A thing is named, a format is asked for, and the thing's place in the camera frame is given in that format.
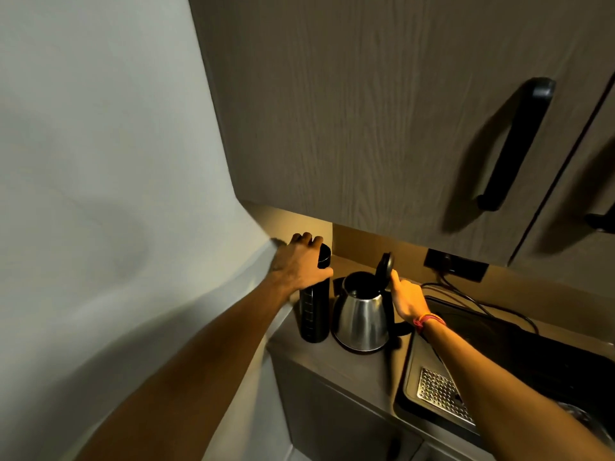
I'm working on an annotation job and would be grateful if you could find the person's left hand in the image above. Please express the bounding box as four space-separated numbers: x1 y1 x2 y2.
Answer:
269 232 334 297

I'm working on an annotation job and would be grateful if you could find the person's right hand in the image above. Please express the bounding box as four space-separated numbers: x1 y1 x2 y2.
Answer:
389 270 431 327

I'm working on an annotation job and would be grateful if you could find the black water bottle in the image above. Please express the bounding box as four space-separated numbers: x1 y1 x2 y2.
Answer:
299 243 333 344

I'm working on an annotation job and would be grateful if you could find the stainless steel electric kettle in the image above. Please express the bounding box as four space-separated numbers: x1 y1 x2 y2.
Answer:
331 252 414 354

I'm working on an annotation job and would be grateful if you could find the person's right forearm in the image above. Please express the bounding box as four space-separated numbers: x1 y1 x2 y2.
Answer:
422 319 615 461

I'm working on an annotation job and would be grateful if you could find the person's left forearm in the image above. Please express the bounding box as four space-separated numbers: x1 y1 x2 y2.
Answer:
72 276 297 461

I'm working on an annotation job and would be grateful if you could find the red wristband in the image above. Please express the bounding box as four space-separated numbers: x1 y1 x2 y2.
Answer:
413 313 447 335

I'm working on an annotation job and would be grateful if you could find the perforated metal drain plate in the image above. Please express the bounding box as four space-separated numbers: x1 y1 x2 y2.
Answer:
415 367 477 426

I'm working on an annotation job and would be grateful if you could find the grey lower cabinet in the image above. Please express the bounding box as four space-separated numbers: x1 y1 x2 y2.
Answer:
266 349 434 461

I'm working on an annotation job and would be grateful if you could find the black sink basin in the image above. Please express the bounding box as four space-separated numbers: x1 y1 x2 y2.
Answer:
393 296 615 450

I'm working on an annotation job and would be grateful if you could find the brown wooden cabinet door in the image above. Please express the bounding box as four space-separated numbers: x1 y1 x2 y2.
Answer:
187 0 615 267
508 74 615 299

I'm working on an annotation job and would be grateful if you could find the metal sink drain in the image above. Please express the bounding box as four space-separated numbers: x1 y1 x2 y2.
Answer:
556 401 615 448

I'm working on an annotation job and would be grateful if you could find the black wall power socket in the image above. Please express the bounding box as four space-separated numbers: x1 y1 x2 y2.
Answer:
424 248 490 283

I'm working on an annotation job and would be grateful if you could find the black power cable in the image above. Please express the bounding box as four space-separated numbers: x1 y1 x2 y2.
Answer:
420 275 540 335

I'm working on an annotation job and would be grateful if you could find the black cabinet door handle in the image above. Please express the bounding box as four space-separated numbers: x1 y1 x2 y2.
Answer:
584 201 615 234
476 77 557 213

